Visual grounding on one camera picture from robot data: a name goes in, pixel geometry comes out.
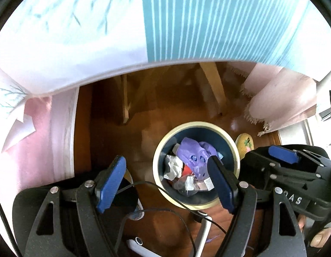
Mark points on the red patterned snack box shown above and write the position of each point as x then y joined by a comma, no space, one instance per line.
204,185

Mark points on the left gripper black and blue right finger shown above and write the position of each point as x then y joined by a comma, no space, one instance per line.
263,223

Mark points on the teal white patterned tablecloth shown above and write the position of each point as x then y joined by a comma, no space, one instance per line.
48,45

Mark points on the white crumpled paper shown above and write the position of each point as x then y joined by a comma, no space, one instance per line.
174,167

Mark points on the yellow slipper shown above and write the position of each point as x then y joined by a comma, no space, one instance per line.
244,144

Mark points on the pink fringed blanket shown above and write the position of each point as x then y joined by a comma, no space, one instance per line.
279,97

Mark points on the purple plastic package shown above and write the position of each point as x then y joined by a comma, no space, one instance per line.
196,155

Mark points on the pink bed sheet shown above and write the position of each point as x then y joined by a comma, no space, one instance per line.
36,139

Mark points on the dark round trash bin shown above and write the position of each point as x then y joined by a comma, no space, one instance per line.
183,191

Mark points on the wooden table leg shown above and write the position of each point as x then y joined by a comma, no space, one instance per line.
212,75

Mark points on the red cloth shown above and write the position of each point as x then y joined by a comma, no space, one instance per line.
186,171

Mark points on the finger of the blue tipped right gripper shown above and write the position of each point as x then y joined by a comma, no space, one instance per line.
283,154

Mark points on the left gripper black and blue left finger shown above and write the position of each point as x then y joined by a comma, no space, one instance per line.
68,222

